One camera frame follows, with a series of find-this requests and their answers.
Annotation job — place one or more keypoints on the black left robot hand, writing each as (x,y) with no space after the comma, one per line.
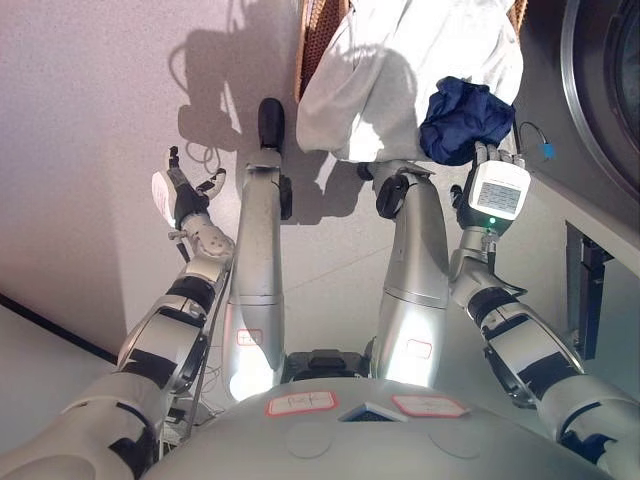
(182,197)

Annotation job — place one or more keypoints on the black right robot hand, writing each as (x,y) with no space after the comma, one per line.
(495,192)

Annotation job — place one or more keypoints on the navy blue garment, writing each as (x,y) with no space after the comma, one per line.
(460,125)

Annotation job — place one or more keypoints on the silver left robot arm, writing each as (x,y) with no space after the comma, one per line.
(160,330)

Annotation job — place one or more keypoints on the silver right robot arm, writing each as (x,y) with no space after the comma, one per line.
(530,345)

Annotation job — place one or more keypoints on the white machine platform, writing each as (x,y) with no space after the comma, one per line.
(580,205)

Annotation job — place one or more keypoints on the grey front-load washing machine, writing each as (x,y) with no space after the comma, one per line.
(590,75)

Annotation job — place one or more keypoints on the brown wicker laundry basket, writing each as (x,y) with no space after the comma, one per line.
(317,50)

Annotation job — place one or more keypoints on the silver left robot leg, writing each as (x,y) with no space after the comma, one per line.
(257,260)

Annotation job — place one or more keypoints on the silver robot leg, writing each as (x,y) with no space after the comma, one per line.
(417,260)
(257,260)

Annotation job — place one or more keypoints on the silver right robot leg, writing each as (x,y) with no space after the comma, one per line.
(417,260)

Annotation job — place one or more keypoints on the black left robot foot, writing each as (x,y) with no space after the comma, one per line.
(271,122)

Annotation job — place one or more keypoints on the black metal stand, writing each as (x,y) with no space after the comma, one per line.
(592,280)

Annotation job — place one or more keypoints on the white cloth garment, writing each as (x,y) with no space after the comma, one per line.
(380,75)

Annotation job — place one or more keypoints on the red-bordered white sticker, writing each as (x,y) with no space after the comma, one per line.
(430,406)
(300,404)

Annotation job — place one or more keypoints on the silver robot torso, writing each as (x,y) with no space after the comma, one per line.
(375,445)

